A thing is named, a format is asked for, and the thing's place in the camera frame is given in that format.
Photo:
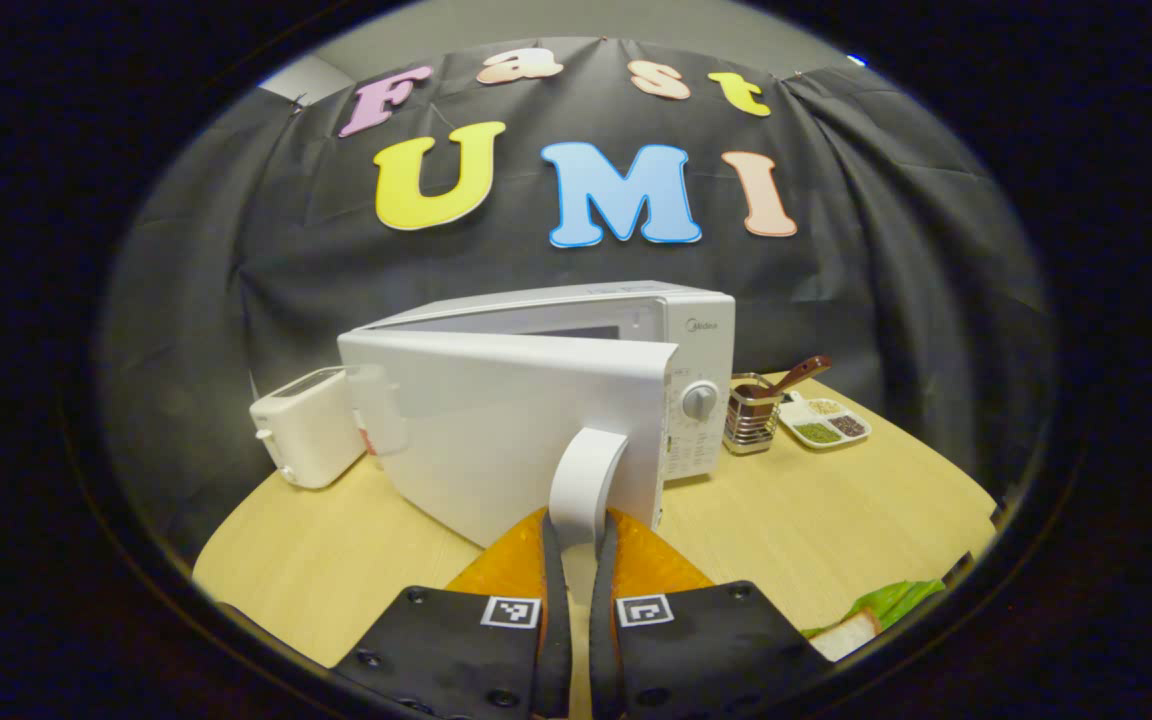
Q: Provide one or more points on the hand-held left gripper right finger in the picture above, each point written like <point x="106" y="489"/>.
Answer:
<point x="604" y="620"/>

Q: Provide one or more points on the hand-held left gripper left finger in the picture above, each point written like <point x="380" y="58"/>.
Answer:
<point x="556" y="620"/>

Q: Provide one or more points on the white microwave oven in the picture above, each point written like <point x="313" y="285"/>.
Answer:
<point x="496" y="430"/>

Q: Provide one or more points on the sandwich with green lettuce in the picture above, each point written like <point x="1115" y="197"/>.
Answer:
<point x="851" y="632"/>

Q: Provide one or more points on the white divided dish with beans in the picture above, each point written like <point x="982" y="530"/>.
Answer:
<point x="826" y="422"/>

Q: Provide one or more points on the white toaster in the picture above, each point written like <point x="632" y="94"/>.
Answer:
<point x="311" y="430"/>

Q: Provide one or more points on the brown wooden spoon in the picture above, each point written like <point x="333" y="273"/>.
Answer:
<point x="796" y="374"/>

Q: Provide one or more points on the black backdrop cloth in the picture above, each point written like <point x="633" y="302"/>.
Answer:
<point x="236" y="250"/>

